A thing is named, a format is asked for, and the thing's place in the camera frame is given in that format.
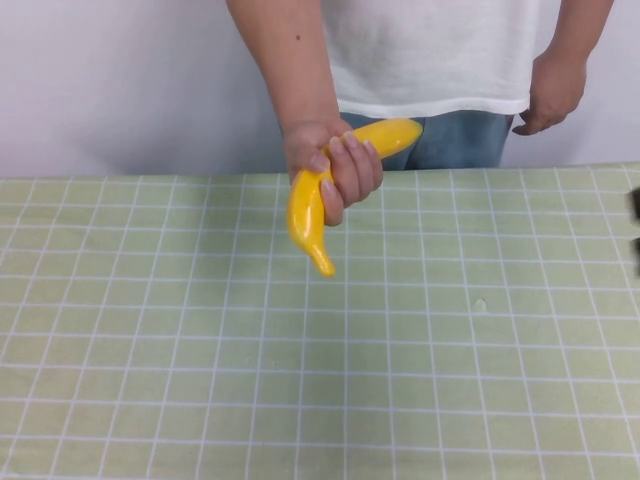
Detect white t-shirt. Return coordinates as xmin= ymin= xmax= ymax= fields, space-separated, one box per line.
xmin=318 ymin=0 xmax=550 ymax=119

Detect green checked tablecloth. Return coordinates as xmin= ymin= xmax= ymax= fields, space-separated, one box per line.
xmin=0 ymin=160 xmax=640 ymax=480

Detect yellow banana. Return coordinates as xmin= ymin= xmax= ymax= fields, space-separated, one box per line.
xmin=285 ymin=117 xmax=422 ymax=280

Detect person's left hand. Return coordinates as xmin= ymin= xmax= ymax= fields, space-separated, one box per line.
xmin=511 ymin=49 xmax=589 ymax=137

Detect blue jeans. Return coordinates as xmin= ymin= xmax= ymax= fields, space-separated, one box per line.
xmin=339 ymin=110 xmax=517 ymax=172

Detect person's right forearm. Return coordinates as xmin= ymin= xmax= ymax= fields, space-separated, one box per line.
xmin=224 ymin=0 xmax=347 ymax=137

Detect person's right hand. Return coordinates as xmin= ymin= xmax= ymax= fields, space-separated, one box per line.
xmin=282 ymin=118 xmax=385 ymax=228

